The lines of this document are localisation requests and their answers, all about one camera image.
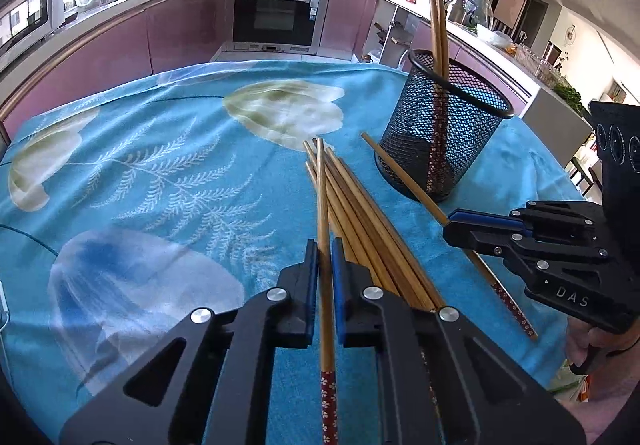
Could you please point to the blue printed tablecloth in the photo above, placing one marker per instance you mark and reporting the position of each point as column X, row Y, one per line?
column 150, row 150

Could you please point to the person's right forearm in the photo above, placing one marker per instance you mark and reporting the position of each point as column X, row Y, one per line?
column 617, row 405

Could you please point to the bunch of wooden chopsticks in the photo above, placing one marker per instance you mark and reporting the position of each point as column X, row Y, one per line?
column 360, row 235

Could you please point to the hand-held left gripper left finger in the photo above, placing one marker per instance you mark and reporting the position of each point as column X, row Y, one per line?
column 312, row 285

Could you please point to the steel pot glass lid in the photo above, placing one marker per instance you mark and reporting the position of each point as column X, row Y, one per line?
column 465, row 7

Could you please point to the black built-in oven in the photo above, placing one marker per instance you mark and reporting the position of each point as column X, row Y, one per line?
column 270, row 20

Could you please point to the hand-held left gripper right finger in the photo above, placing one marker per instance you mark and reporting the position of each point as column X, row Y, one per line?
column 340, row 290

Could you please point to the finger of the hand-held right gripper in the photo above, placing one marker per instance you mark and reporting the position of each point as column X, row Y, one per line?
column 475, row 240
column 480, row 216

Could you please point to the person's right hand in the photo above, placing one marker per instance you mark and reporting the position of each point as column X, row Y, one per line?
column 582, row 350

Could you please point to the black mesh utensil holder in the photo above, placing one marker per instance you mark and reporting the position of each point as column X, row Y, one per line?
column 475, row 125

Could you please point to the purple kitchen cabinets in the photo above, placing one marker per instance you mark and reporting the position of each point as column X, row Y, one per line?
column 175, row 30

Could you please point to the silver microwave oven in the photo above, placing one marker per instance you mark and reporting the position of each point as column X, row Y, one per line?
column 25, row 15

